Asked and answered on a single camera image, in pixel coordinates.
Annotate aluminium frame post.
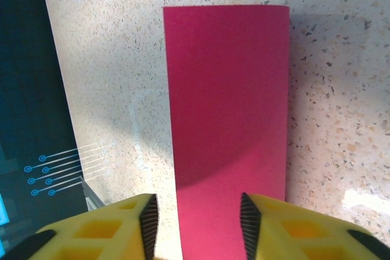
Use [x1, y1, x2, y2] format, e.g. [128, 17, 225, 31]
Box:
[79, 175, 107, 212]

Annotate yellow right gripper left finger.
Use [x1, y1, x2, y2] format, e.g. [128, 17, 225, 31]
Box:
[5, 193, 160, 260]

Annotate blue circuit print panel with gear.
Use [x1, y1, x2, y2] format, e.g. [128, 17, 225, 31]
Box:
[0, 0, 90, 242]

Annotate magenta cloth piece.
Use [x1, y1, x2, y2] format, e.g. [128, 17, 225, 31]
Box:
[162, 4, 290, 260]

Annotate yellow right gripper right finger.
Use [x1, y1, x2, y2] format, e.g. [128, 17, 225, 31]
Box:
[239, 192, 390, 260]

